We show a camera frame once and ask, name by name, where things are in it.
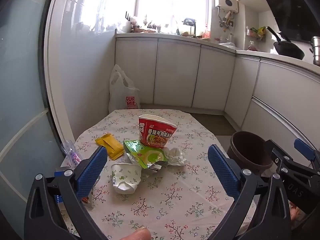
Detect steel pot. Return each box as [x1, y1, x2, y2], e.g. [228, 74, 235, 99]
[310, 35, 320, 67]

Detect black range hood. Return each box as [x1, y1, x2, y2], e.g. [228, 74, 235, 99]
[257, 0, 320, 43]

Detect brown trash bin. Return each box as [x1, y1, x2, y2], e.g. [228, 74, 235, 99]
[227, 131, 274, 175]

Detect floral tablecloth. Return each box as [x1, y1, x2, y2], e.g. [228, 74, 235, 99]
[60, 109, 253, 240]

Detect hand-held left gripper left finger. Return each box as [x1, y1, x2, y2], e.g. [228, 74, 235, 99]
[24, 146, 108, 240]

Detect black wok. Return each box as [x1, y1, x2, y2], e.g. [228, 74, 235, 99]
[266, 26, 305, 60]

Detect person's left hand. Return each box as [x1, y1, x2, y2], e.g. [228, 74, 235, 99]
[119, 229, 152, 240]

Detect red instant noodle cup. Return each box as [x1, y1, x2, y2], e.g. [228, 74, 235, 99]
[138, 114, 178, 149]

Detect white kitchen cabinets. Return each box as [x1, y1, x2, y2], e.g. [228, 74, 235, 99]
[115, 36, 320, 160]

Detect sliding glass door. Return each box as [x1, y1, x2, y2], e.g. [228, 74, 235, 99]
[0, 0, 73, 240]

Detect white kitchen countertop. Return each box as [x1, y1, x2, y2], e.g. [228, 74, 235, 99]
[115, 29, 320, 74]

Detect clear purple plastic packet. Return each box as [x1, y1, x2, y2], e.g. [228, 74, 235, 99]
[61, 140, 83, 170]

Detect yellow snack packet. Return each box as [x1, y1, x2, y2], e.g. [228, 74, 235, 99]
[95, 134, 125, 161]

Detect white paper cup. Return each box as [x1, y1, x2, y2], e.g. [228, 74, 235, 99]
[111, 162, 142, 195]

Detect kitchen window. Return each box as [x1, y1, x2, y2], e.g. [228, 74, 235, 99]
[135, 0, 210, 34]

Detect white plastic shopping bag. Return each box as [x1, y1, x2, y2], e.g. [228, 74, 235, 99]
[108, 64, 141, 113]

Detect person's right hand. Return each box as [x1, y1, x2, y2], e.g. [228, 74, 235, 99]
[289, 202, 306, 222]

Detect green foil wrapper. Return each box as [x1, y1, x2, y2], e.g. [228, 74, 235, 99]
[123, 139, 168, 172]

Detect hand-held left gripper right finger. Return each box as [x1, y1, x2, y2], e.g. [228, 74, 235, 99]
[207, 144, 292, 240]

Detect wall shelf with packets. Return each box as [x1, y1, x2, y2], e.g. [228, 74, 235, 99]
[246, 26, 266, 42]

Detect crumpled white tissue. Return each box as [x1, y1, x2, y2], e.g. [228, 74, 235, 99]
[164, 147, 187, 167]

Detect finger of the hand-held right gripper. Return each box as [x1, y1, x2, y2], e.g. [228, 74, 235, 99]
[265, 139, 320, 178]
[294, 138, 320, 166]

